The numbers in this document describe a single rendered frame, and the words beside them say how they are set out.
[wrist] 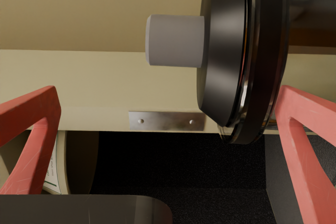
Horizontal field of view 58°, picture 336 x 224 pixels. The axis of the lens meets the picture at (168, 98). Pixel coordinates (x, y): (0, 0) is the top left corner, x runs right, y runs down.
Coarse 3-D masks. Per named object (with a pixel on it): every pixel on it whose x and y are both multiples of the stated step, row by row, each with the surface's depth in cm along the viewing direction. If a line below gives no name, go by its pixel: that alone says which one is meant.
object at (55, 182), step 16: (64, 144) 35; (80, 144) 51; (96, 144) 52; (64, 160) 35; (80, 160) 50; (96, 160) 51; (48, 176) 37; (64, 176) 35; (80, 176) 48; (64, 192) 37; (80, 192) 45
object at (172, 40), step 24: (216, 0) 13; (240, 0) 12; (168, 24) 16; (192, 24) 16; (216, 24) 13; (240, 24) 12; (168, 48) 16; (192, 48) 16; (216, 48) 13; (240, 48) 12; (216, 72) 13; (240, 72) 13; (216, 96) 14; (216, 120) 16
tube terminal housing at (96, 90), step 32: (0, 64) 33; (32, 64) 33; (64, 64) 34; (96, 64) 34; (128, 64) 34; (0, 96) 28; (64, 96) 29; (96, 96) 29; (128, 96) 29; (160, 96) 29; (192, 96) 29; (64, 128) 29; (96, 128) 29; (128, 128) 29; (0, 160) 32
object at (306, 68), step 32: (256, 0) 11; (288, 0) 11; (320, 0) 12; (256, 32) 11; (288, 32) 12; (320, 32) 12; (288, 64) 12; (320, 64) 12; (320, 96) 13; (224, 128) 16
